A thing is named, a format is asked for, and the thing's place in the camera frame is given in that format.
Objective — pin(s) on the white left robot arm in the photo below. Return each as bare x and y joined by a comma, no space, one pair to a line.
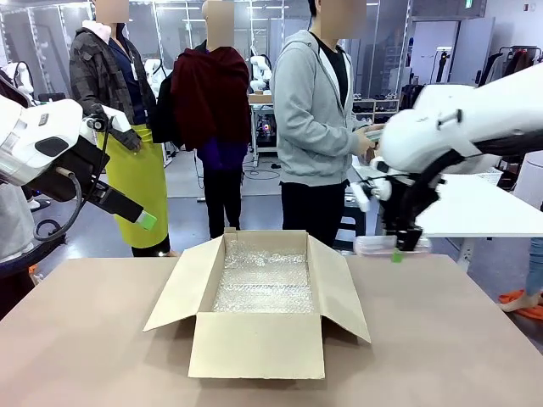
29,135

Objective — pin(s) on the black luggage pile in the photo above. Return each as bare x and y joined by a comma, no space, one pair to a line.
411,97

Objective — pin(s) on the clear bubble wrap sheet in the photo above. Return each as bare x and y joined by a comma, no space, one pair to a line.
263,284

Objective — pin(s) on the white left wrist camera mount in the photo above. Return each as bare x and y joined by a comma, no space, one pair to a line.
119,118

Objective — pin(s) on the computer tower with lights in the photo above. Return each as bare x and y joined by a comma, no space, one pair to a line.
265,129

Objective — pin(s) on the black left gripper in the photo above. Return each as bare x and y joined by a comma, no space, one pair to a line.
78,165

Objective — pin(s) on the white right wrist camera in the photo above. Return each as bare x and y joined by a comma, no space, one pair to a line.
365,197

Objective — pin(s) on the mannequin in black trousers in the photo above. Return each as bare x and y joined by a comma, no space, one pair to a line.
220,191

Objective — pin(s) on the person left hand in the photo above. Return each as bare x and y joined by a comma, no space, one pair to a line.
370,129

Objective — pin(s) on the small brown cardboard box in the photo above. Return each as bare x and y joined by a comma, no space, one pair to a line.
261,98

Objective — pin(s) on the open brown cardboard box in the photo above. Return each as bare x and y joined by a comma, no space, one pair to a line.
254,347

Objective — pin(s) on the wooden shoe shelf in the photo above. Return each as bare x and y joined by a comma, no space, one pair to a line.
375,108

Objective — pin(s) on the black step stool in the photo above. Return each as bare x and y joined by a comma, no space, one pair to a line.
354,224

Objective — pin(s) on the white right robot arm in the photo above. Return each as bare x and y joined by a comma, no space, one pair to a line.
424,131

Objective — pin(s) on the maroon shawl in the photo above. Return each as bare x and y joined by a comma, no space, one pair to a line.
212,97

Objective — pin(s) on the clothes rack with garments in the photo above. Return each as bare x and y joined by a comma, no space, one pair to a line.
515,63

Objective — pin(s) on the mannequin in plaid jacket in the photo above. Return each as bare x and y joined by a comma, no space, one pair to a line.
106,76

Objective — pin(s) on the yellow skirt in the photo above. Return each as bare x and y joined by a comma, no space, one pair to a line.
136,186

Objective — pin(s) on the person in blue jeans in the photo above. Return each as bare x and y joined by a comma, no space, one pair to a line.
535,267

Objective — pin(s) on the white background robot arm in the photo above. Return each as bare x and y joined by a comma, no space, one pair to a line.
22,78
153,74
259,74

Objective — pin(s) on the person right hand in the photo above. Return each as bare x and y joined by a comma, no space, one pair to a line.
366,148

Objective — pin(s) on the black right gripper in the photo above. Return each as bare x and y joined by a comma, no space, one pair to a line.
407,199

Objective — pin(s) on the person in gray hoodie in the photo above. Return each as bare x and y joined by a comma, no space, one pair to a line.
309,114

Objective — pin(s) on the white plastic basket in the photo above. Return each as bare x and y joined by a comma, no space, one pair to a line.
491,176

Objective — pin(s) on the person in gray top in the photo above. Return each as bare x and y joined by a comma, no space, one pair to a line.
15,220

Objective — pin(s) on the white side table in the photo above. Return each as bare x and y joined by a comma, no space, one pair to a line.
479,207

